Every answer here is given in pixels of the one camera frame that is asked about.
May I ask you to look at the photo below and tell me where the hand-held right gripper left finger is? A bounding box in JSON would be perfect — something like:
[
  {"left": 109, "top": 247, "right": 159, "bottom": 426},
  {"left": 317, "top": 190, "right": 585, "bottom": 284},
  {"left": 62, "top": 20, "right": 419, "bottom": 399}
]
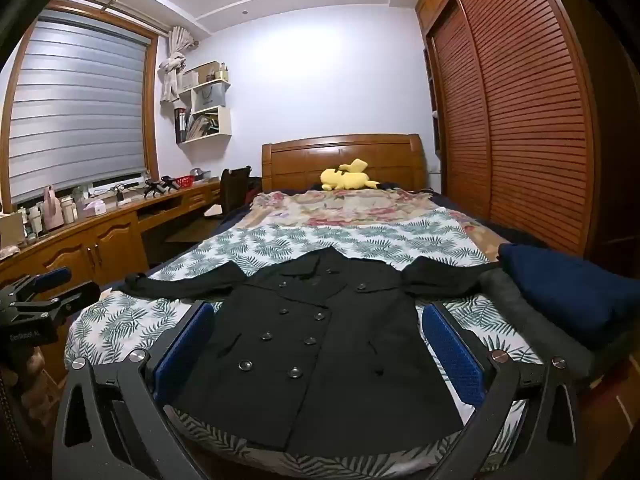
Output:
[{"left": 52, "top": 300, "right": 221, "bottom": 480}]

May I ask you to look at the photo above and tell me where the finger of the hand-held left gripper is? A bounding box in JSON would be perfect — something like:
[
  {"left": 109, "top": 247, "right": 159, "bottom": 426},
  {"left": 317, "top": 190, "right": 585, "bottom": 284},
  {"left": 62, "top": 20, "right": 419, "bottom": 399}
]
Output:
[
  {"left": 7, "top": 281, "right": 102, "bottom": 318},
  {"left": 0, "top": 266, "right": 72, "bottom": 311}
]

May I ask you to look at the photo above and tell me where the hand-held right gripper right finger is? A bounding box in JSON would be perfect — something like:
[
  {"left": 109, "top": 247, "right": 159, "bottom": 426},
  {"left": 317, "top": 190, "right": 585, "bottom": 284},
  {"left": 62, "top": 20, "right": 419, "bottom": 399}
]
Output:
[{"left": 420, "top": 301, "right": 581, "bottom": 480}]

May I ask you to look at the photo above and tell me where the black buttoned coat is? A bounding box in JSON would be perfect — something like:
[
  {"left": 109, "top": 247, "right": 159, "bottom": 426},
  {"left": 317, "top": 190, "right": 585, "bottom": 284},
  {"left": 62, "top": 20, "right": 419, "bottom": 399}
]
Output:
[{"left": 124, "top": 246, "right": 501, "bottom": 453}]

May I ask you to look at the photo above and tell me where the wooden desk cabinet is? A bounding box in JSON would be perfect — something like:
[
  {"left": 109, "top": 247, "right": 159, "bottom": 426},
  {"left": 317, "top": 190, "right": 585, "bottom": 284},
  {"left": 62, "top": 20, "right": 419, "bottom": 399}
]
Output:
[{"left": 0, "top": 180, "right": 223, "bottom": 381}]

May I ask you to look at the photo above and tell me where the row of toiletry bottles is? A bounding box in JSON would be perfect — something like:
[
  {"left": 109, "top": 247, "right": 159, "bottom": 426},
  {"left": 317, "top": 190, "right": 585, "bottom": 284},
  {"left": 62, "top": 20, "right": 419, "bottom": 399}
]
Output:
[{"left": 0, "top": 185, "right": 81, "bottom": 251}]

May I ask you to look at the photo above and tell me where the folded grey garment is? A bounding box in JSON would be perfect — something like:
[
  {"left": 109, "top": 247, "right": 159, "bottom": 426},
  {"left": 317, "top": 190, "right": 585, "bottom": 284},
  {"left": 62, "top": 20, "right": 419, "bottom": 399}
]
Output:
[{"left": 480, "top": 267, "right": 596, "bottom": 381}]

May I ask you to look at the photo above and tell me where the folded navy garment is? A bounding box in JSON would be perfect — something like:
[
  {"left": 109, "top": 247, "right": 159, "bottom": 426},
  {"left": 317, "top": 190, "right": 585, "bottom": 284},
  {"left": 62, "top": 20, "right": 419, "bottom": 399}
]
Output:
[{"left": 497, "top": 242, "right": 640, "bottom": 351}]

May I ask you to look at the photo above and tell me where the leaf print bed sheet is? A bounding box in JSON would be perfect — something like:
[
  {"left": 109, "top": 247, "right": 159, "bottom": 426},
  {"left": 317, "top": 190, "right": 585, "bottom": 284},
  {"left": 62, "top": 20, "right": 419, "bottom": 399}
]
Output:
[{"left": 65, "top": 208, "right": 546, "bottom": 480}]

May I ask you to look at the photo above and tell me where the grey window blind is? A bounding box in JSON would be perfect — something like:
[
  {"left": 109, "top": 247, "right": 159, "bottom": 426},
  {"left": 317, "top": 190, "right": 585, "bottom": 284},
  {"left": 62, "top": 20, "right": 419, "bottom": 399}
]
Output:
[{"left": 9, "top": 8, "right": 156, "bottom": 206}]

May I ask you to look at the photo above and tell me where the dark chair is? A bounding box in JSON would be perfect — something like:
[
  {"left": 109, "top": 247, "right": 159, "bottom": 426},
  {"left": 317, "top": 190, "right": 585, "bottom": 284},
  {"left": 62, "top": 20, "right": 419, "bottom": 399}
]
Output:
[{"left": 220, "top": 166, "right": 252, "bottom": 216}]

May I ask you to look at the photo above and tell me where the floral blanket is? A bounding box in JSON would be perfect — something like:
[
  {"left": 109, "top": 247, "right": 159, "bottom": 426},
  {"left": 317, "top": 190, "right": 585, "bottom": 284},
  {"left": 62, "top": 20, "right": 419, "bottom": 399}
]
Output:
[{"left": 248, "top": 189, "right": 451, "bottom": 228}]

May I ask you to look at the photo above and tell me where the yellow plush toy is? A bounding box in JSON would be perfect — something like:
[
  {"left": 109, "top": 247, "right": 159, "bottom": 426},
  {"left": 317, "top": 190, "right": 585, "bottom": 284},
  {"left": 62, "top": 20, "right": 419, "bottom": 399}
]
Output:
[{"left": 320, "top": 158, "right": 379, "bottom": 192}]

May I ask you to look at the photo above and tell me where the row of books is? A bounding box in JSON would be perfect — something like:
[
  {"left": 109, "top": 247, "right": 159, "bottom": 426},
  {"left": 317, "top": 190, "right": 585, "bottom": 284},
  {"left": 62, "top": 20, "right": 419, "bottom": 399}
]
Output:
[{"left": 175, "top": 107, "right": 221, "bottom": 143}]

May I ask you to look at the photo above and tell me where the tied beige curtain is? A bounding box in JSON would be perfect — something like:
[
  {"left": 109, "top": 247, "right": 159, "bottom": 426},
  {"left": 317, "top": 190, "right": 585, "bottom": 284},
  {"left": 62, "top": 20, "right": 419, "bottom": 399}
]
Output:
[{"left": 158, "top": 25, "right": 198, "bottom": 106}]

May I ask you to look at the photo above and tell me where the white paper bag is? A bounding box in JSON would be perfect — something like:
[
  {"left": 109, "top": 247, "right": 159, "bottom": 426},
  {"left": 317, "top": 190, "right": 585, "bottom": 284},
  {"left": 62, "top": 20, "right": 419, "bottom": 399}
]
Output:
[{"left": 192, "top": 82, "right": 230, "bottom": 113}]

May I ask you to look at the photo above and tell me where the wooden louvered wardrobe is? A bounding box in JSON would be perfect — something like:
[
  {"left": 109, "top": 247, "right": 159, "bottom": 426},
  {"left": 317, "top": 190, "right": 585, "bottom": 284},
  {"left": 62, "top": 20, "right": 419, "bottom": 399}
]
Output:
[{"left": 415, "top": 0, "right": 640, "bottom": 281}]

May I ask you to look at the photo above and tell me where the brass curtain rod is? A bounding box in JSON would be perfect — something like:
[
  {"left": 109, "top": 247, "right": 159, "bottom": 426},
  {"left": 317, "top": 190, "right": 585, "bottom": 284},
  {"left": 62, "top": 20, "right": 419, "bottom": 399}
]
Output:
[{"left": 102, "top": 2, "right": 166, "bottom": 36}]

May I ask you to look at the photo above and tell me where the wooden window frame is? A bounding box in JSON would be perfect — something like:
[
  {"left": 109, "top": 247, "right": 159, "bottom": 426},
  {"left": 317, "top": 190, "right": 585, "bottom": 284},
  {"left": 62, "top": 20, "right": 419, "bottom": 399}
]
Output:
[{"left": 0, "top": 0, "right": 161, "bottom": 216}]

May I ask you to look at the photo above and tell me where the white wall shelf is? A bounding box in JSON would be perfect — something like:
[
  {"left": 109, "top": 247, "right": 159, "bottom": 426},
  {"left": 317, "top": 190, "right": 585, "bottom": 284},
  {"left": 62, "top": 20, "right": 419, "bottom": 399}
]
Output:
[{"left": 175, "top": 60, "right": 233, "bottom": 145}]

